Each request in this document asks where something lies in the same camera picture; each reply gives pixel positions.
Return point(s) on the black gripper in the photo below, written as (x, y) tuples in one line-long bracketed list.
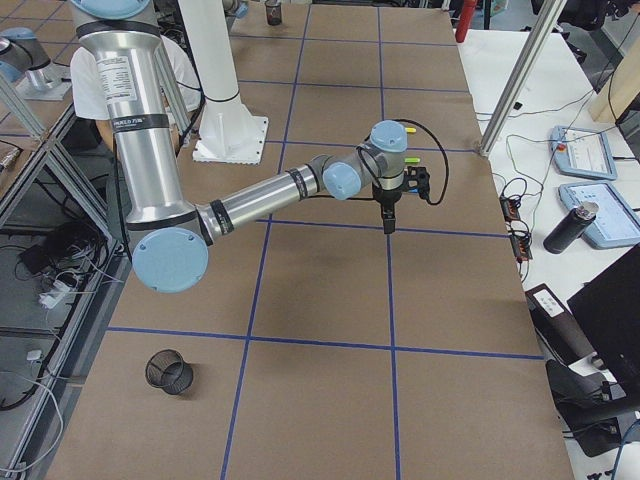
[(388, 198)]

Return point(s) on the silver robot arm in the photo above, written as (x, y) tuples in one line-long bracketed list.
[(235, 8), (178, 209)]

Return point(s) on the orange circuit board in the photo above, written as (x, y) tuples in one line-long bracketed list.
[(521, 247), (510, 209)]

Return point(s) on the black thermos bottle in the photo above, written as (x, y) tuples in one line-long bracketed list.
[(571, 227)]

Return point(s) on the far teach pendant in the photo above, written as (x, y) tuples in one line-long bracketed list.
[(582, 153)]

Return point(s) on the teach pendant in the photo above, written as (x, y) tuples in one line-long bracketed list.
[(582, 153), (616, 224)]

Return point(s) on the near teach pendant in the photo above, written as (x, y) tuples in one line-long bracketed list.
[(616, 224)]

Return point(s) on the black monitor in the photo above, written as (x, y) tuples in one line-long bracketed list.
[(607, 311)]

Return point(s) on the far black mesh cup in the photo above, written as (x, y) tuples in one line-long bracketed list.
[(274, 15)]

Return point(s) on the black mesh cup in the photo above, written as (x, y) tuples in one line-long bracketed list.
[(274, 15), (167, 370)]

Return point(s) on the near black mesh cup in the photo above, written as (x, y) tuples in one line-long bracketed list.
[(167, 370)]

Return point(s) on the person in white shirt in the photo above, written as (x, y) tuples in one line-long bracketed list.
[(88, 97)]

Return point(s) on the white camera pillar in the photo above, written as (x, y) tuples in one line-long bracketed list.
[(228, 132)]

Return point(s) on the aluminium frame post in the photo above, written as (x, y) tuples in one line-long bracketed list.
[(537, 37)]

